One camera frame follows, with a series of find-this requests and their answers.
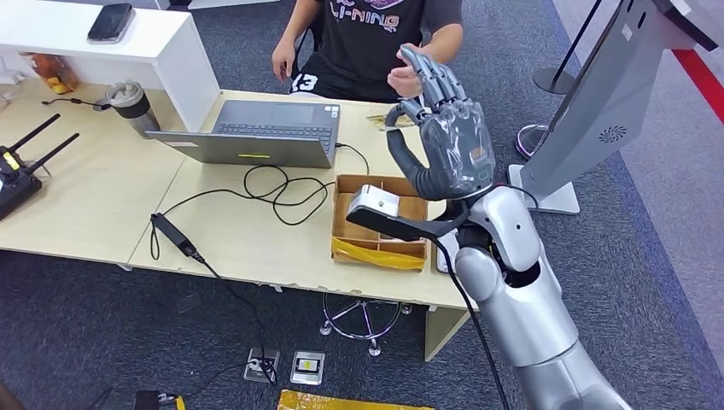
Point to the person's left hand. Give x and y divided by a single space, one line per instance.
402 82

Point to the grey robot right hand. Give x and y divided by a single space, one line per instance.
458 153

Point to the person's right hand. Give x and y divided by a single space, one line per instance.
284 63

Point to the person's left forearm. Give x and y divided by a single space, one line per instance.
447 48

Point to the person's right forearm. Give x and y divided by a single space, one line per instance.
300 25

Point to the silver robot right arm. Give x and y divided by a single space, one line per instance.
526 317

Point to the person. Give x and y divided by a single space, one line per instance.
362 56

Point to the white card reader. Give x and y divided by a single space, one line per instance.
441 263

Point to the round clear stanchion base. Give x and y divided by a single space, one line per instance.
527 141

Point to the grey laptop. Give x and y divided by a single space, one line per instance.
271 150

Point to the white desk shelf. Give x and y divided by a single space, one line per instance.
169 68

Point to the cardboard divider box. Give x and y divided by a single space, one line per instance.
353 233

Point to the yellow tape strip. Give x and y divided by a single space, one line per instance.
373 258

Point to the grey kiosk stand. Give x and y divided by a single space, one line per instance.
594 113

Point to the steel tumbler with lid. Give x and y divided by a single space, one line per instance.
133 107

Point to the black smartphone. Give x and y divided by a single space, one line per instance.
110 22

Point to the beige desk leg panel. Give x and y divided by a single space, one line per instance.
444 334

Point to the chrome stool base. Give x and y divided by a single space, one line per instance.
370 334

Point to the black power adapter brick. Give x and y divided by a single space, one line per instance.
172 233

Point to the orange snack bag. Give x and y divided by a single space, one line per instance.
54 73

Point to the steel floor socket yellow label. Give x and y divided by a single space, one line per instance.
307 368

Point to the yellow taped package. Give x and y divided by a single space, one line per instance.
339 403

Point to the steel floor socket with plug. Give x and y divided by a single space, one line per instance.
261 365

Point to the black router with antennas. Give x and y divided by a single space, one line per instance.
17 184

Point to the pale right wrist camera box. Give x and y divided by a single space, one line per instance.
373 201

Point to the black stanchion post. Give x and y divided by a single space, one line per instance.
551 79

